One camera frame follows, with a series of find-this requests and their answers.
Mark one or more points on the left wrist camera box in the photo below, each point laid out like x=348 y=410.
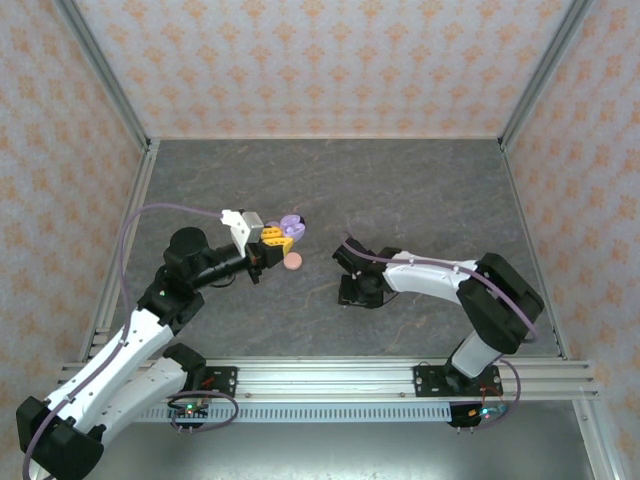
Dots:
x=250 y=222

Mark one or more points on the aluminium mounting rail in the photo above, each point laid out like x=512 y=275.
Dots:
x=325 y=380

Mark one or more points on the aluminium frame leg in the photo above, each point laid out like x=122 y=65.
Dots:
x=595 y=450

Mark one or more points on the aluminium frame post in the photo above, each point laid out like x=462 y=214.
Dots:
x=102 y=65
x=546 y=65

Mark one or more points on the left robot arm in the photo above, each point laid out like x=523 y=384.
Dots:
x=120 y=350

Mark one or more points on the aluminium side rail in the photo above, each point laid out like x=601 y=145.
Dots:
x=520 y=200
x=142 y=180

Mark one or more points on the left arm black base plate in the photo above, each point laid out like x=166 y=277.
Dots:
x=222 y=380

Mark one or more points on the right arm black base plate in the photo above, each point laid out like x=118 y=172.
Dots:
x=430 y=380

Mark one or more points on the purple earbud charging case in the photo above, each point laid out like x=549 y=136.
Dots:
x=295 y=227

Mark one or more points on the grey metal sheet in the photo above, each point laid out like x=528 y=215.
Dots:
x=325 y=455

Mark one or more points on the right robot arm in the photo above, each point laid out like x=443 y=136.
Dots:
x=425 y=280

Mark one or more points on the pink earbud charging case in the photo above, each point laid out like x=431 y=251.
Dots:
x=292 y=261

